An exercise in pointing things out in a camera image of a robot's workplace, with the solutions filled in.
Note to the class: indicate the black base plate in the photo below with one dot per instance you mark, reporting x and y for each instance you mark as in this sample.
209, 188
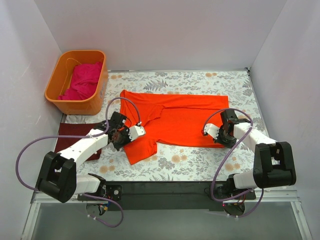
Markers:
161, 195

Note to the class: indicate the aluminium frame rail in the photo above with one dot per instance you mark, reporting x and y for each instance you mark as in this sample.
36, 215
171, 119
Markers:
272, 214

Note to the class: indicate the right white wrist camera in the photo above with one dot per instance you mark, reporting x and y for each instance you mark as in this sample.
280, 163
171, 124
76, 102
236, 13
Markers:
211, 130

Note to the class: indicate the floral table mat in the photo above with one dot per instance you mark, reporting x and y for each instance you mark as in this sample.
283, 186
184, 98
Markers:
175, 163

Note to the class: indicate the folded dark red t shirt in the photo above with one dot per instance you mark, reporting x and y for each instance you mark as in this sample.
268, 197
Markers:
68, 129

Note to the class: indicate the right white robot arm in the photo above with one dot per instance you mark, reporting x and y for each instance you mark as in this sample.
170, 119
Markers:
273, 162

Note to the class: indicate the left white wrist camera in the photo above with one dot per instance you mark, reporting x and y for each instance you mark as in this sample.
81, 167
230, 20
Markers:
136, 132

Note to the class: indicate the pink t shirt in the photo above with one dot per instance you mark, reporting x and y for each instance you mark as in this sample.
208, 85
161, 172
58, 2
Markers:
84, 82

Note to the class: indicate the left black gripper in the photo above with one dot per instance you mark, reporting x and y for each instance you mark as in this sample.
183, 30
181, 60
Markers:
123, 139

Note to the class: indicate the orange t shirt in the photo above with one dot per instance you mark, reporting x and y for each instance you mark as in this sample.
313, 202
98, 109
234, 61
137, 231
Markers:
172, 119

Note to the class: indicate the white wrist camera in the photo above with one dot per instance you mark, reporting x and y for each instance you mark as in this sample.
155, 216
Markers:
211, 130
136, 132

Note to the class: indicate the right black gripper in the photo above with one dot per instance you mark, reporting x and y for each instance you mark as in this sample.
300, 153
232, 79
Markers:
222, 139

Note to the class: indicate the orange plastic basket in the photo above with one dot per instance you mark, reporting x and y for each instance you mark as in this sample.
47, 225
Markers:
61, 78

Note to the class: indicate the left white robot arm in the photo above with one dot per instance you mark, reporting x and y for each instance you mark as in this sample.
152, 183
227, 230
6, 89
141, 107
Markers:
58, 176

